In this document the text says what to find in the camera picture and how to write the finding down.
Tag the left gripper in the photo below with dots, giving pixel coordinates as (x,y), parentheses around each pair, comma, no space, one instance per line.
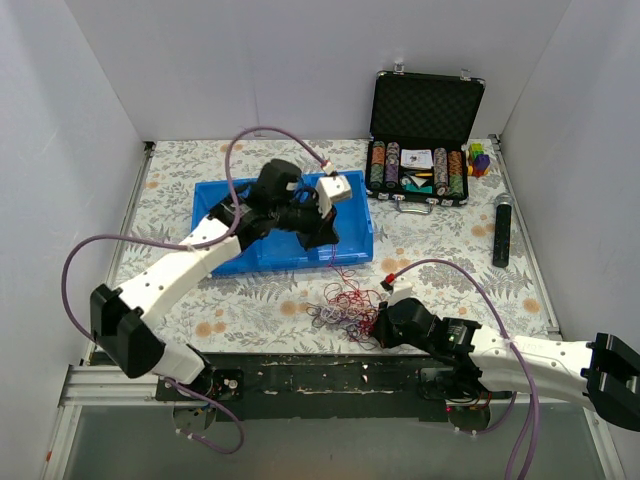
(320,226)

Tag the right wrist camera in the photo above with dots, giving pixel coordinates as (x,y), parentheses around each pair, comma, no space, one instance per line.
(398,288)

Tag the colourful block toy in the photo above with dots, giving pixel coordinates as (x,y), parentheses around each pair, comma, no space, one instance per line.
(478,162)

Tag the black microphone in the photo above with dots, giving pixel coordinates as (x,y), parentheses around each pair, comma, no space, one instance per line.
(502,230)

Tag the black poker chip case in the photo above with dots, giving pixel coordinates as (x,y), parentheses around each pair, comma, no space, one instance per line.
(419,126)

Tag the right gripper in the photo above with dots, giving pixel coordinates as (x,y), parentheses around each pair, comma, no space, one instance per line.
(382,326)

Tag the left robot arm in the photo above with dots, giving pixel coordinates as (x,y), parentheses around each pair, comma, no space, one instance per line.
(123,319)

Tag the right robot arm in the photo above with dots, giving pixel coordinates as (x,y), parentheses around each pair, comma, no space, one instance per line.
(601,375)

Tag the blue three-compartment bin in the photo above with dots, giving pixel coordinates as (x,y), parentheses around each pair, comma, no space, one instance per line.
(282,251)

